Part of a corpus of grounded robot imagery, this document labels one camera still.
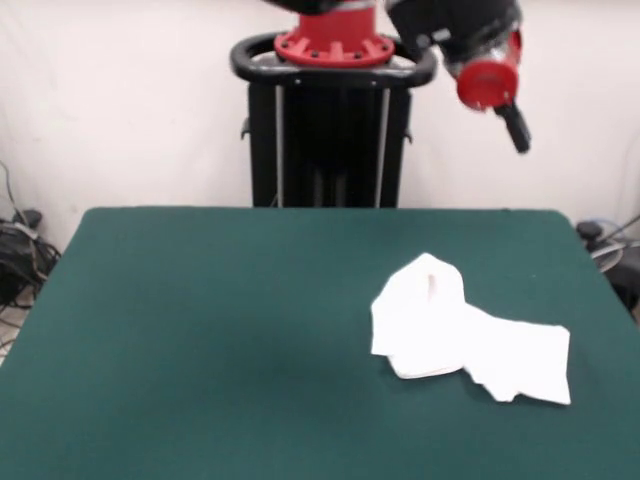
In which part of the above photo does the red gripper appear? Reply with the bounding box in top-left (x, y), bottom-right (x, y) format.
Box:
top-left (455, 27), bottom-right (532, 154)

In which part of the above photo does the white towel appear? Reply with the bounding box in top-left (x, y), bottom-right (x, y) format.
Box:
top-left (369, 252), bottom-right (572, 406)

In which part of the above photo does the dark green table cloth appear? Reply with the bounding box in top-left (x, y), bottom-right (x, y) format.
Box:
top-left (0, 206), bottom-right (640, 480)

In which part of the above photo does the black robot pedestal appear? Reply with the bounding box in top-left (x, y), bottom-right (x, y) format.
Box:
top-left (229, 32), bottom-right (439, 209)

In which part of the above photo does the black cable tangle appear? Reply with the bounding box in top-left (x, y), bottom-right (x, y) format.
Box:
top-left (0, 159), bottom-right (64, 346)

